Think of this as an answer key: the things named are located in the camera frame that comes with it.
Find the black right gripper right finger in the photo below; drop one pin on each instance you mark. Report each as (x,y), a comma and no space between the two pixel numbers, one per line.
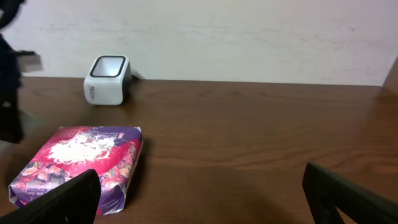
(327,193)

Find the red purple snack bag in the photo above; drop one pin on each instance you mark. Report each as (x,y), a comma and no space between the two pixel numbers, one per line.
(112,151)

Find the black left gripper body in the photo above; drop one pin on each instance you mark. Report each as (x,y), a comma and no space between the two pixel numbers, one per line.
(13,64)

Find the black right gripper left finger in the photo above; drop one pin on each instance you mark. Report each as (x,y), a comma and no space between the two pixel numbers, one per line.
(75,201)

